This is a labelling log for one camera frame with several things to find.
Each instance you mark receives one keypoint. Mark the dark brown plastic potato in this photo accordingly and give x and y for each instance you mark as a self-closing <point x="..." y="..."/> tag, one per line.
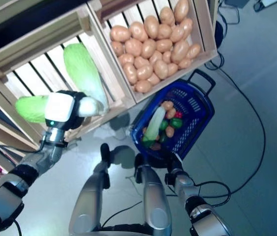
<point x="156" y="147"/>

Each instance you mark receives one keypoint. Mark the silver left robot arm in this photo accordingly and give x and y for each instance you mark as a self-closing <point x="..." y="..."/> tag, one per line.
<point x="6" y="191"/>

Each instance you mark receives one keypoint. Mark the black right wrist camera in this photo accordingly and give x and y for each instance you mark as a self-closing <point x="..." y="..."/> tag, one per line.
<point x="170" y="179"/>

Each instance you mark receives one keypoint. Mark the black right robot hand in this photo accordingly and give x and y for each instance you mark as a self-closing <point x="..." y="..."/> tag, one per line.
<point x="177" y="164"/>

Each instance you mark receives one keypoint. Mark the blue plastic shopping basket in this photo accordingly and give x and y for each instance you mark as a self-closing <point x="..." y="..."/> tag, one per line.
<point x="137" y="137"/>

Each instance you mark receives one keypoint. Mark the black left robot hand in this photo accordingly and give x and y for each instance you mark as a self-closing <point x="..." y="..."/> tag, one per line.
<point x="60" y="108"/>

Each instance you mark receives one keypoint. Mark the grey box red label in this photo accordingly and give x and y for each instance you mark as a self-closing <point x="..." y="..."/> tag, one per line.
<point x="236" y="3"/>

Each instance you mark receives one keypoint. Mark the red bell pepper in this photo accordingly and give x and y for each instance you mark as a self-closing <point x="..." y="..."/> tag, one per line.
<point x="178" y="114"/>

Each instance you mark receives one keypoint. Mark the wooden slatted potato crate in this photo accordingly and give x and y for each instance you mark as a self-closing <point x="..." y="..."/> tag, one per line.
<point x="206" y="37"/>

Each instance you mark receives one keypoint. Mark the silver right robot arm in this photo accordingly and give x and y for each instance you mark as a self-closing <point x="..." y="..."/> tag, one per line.
<point x="187" y="184"/>

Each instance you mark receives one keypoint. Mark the wooden display shelf frame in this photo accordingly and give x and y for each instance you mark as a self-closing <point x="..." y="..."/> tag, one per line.
<point x="6" y="134"/>

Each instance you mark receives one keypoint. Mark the black round stand base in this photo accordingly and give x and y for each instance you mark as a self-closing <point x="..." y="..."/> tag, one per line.
<point x="220" y="34"/>

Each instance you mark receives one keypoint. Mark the green white napa cabbage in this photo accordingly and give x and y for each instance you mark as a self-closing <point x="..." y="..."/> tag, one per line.
<point x="82" y="71"/>
<point x="30" y="110"/>
<point x="154" y="123"/>

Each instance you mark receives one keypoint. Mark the green bell pepper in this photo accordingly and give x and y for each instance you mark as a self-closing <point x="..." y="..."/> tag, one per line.
<point x="164" y="138"/>
<point x="176" y="123"/>
<point x="163" y="125"/>

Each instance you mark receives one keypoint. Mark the wooden slatted cabbage crate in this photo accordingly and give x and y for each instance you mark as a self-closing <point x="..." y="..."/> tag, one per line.
<point x="114" y="81"/>

